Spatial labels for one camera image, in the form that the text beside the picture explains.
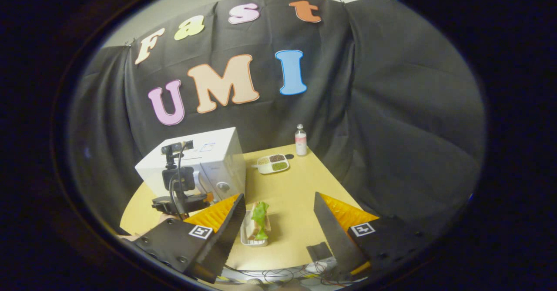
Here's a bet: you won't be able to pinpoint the black backdrop cloth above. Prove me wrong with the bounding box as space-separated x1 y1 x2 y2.
67 0 486 235

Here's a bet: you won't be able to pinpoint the white microwave oven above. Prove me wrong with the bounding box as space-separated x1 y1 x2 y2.
135 127 247 204

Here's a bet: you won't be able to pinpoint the white divided dish of grains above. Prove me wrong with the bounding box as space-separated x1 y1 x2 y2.
255 154 290 175

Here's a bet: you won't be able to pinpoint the lettuce sandwich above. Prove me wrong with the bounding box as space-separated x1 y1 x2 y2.
250 201 271 241

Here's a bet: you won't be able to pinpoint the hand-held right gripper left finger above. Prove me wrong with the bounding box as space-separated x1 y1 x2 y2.
132 193 247 284

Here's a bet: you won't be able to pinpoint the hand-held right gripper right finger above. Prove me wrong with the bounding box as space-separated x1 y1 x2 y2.
313 191 432 279

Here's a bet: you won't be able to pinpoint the clear bottle pink label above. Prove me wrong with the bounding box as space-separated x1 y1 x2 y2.
295 124 308 157

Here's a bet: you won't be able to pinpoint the tangled thin cables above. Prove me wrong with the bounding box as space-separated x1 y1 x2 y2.
224 261 349 288

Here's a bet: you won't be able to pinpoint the white ribbed tray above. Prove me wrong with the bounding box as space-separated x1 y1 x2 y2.
240 209 273 248

